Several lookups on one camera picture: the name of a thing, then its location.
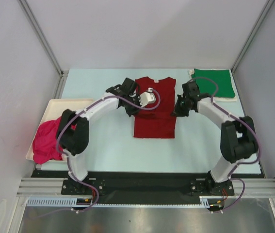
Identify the pink t shirt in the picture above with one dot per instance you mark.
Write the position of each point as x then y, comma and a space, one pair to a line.
44, 143

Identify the folded green t shirt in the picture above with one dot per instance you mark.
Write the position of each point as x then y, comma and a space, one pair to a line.
217, 82

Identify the dark red t shirt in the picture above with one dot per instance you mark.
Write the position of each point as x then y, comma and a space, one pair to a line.
157, 123

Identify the left aluminium frame post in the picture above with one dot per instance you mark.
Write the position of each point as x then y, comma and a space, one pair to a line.
63, 74

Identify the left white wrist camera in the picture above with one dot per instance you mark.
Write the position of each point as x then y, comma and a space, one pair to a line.
147, 97

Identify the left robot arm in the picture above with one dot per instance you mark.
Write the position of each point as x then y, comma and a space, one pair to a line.
72, 136

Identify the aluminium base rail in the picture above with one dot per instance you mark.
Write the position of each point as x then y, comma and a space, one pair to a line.
51, 187

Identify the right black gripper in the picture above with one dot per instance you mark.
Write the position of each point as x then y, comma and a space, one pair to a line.
177, 112

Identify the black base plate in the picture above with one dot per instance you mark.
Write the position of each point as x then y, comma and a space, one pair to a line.
138, 187

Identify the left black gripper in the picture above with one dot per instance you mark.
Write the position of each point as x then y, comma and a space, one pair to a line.
131, 113

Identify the aluminium frame post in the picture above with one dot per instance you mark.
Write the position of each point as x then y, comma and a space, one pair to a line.
254, 31
63, 74

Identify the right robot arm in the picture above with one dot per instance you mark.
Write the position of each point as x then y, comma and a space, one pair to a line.
239, 144

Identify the white cable duct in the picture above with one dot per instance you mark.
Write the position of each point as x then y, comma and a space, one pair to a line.
199, 202

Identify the folded white t shirt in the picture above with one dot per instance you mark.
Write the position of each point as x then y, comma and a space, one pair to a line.
224, 99

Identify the right aluminium frame post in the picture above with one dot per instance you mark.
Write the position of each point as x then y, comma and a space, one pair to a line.
254, 31

